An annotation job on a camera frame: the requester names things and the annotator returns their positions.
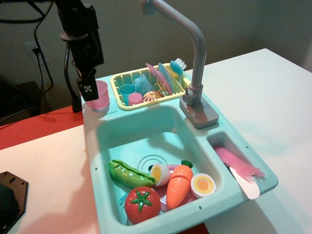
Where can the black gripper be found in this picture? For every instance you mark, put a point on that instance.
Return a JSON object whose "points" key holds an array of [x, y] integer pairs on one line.
{"points": [[87, 54]]}

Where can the pink plastic cup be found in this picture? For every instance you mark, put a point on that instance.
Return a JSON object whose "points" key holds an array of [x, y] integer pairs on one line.
{"points": [[103, 96]]}

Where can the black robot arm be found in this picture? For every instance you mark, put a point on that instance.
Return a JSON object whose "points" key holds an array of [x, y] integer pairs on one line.
{"points": [[80, 32]]}

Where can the blue cup in rack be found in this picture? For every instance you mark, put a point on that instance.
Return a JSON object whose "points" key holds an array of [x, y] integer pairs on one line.
{"points": [[125, 91]]}

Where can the pink cup in rack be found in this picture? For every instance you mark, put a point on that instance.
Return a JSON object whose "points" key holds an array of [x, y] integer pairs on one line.
{"points": [[134, 99]]}

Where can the teal toy sink unit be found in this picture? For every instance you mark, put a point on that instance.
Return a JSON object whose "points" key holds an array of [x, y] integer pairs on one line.
{"points": [[162, 133]]}

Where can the yellow dish rack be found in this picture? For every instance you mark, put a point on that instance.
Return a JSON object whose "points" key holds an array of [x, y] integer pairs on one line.
{"points": [[128, 78]]}

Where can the light blue container in rack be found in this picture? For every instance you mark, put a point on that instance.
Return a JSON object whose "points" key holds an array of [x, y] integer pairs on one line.
{"points": [[143, 85]]}

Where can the toy onion half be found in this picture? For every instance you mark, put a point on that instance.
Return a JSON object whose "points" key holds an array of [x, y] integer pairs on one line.
{"points": [[152, 95]]}

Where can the pink plate in rack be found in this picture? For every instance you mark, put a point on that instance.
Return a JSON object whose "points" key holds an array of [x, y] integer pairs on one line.
{"points": [[160, 77]]}

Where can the blue plate in rack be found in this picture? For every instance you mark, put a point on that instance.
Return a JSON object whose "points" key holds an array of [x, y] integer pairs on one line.
{"points": [[168, 83]]}

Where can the blue dish brush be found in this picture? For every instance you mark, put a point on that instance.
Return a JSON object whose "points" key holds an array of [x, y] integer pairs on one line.
{"points": [[178, 66]]}

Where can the green toy pea pod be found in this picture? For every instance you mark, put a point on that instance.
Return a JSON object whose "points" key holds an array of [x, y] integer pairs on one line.
{"points": [[130, 176]]}

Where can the toy egg half left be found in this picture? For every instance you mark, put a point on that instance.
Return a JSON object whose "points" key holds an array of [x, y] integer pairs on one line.
{"points": [[161, 173]]}

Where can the toy egg half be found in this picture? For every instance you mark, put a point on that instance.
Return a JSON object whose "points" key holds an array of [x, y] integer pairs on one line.
{"points": [[202, 185], [161, 173]]}

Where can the grey toy faucet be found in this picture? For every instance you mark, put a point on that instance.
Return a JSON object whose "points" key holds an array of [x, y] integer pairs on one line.
{"points": [[195, 107]]}

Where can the red toy tomato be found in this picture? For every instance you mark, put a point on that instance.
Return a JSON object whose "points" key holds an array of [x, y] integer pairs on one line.
{"points": [[142, 203]]}

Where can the orange toy carrot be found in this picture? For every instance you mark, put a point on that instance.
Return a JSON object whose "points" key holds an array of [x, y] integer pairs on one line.
{"points": [[179, 184]]}

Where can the toy egg half right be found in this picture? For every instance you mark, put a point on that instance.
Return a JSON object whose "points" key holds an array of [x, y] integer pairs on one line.
{"points": [[202, 185]]}

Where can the pink toy fork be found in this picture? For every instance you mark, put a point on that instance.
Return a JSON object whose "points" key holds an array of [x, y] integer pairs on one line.
{"points": [[242, 168]]}

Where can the white toy knife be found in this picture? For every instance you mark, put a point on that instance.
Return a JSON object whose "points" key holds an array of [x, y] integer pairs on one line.
{"points": [[248, 186]]}

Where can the white wall outlet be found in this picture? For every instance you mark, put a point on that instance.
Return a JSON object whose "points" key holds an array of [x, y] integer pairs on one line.
{"points": [[33, 50]]}

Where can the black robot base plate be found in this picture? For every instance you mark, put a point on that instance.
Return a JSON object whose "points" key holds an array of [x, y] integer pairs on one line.
{"points": [[13, 198]]}

